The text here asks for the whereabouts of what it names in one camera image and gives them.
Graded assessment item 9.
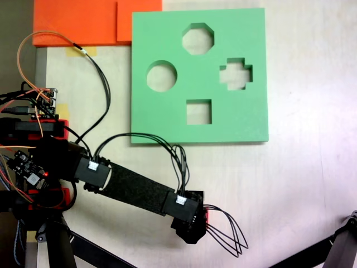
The red printed base clamp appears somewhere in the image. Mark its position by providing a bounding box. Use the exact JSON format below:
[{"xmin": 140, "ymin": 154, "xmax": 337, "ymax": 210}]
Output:
[
  {"xmin": 27, "ymin": 118, "xmax": 70, "ymax": 140},
  {"xmin": 27, "ymin": 187, "xmax": 70, "ymax": 209}
]

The black driver circuit board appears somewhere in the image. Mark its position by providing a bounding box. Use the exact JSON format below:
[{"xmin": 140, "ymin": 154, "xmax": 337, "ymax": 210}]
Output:
[{"xmin": 6, "ymin": 150, "xmax": 48, "ymax": 187}]

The small orange foam slab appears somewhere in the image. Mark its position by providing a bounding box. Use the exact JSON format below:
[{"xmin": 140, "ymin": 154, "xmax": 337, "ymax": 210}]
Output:
[{"xmin": 117, "ymin": 0, "xmax": 163, "ymax": 42}]

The blue braided cable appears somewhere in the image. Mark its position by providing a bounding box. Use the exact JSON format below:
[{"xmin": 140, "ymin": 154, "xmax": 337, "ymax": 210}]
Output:
[{"xmin": 12, "ymin": 219, "xmax": 25, "ymax": 266}]

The black cable with white connector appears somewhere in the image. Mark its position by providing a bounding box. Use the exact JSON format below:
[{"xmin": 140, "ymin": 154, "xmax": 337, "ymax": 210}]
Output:
[{"xmin": 73, "ymin": 41, "xmax": 112, "ymax": 142}]

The thin orange wire loop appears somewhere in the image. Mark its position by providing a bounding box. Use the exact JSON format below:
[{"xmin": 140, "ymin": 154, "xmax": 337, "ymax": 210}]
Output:
[{"xmin": 17, "ymin": 30, "xmax": 84, "ymax": 103}]

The black tripod leg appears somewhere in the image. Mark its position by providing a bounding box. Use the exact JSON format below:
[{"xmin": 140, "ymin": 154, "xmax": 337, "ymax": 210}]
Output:
[
  {"xmin": 35, "ymin": 217, "xmax": 78, "ymax": 268},
  {"xmin": 323, "ymin": 210, "xmax": 357, "ymax": 268}
]

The large orange foam slab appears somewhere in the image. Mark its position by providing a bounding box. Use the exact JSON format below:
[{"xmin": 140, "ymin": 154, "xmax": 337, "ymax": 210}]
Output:
[{"xmin": 32, "ymin": 0, "xmax": 132, "ymax": 47}]

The black gripper motor cable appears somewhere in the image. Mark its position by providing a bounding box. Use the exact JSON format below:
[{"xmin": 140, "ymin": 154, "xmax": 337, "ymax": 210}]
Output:
[{"xmin": 205, "ymin": 204, "xmax": 249, "ymax": 258}]

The green shape hole board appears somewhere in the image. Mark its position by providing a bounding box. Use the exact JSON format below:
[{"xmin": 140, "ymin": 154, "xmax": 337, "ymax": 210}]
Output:
[{"xmin": 130, "ymin": 7, "xmax": 269, "ymax": 145}]

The black arm motor cable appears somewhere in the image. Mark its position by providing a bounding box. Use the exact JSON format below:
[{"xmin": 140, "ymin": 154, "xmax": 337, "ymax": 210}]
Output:
[{"xmin": 91, "ymin": 132, "xmax": 191, "ymax": 197}]

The circuit board with wires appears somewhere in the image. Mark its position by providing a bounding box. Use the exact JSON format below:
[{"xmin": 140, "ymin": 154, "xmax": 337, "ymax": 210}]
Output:
[{"xmin": 29, "ymin": 88, "xmax": 59, "ymax": 119}]

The black USB cable plug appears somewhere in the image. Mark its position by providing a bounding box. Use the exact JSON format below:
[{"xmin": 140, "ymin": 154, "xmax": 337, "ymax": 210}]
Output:
[{"xmin": 0, "ymin": 106, "xmax": 31, "ymax": 114}]

